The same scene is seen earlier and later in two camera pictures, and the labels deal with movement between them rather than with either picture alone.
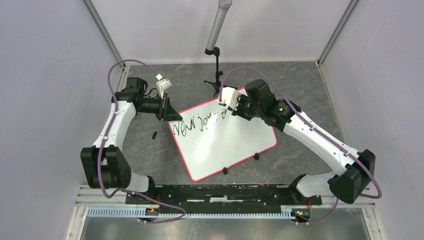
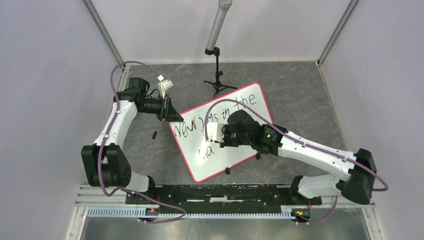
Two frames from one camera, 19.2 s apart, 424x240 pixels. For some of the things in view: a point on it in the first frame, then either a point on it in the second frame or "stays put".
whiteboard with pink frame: [210, 138] stays put
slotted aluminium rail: [134, 212] stays put
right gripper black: [238, 112] -> [225, 142]
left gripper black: [166, 112] stays put
